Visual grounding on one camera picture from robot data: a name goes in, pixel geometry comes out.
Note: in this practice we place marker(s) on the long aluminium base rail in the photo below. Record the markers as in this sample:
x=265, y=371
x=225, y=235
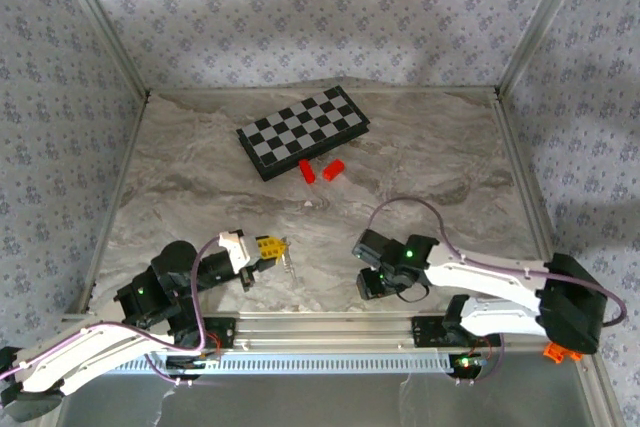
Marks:
x=325, y=329

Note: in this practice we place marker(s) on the black and grey chessboard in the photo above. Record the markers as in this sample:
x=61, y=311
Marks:
x=300, y=132

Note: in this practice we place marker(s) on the red toy brick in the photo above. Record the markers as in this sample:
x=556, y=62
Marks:
x=307, y=171
x=334, y=170

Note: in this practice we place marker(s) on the grey metal sheet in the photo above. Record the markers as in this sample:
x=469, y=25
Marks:
x=300, y=404

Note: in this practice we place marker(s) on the small circuit board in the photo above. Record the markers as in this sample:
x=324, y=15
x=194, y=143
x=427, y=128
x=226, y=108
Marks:
x=185, y=363
x=467, y=364

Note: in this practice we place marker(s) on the aluminium table edge rail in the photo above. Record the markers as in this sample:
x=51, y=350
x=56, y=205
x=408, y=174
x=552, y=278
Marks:
x=117, y=197
x=522, y=172
x=200, y=91

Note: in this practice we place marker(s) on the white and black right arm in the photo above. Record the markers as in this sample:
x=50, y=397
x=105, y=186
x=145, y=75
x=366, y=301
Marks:
x=480, y=272

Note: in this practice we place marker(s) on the aluminium frame post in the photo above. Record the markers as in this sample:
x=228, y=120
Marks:
x=102, y=22
x=543, y=22

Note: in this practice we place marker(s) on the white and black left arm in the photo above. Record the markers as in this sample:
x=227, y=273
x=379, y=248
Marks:
x=90, y=352

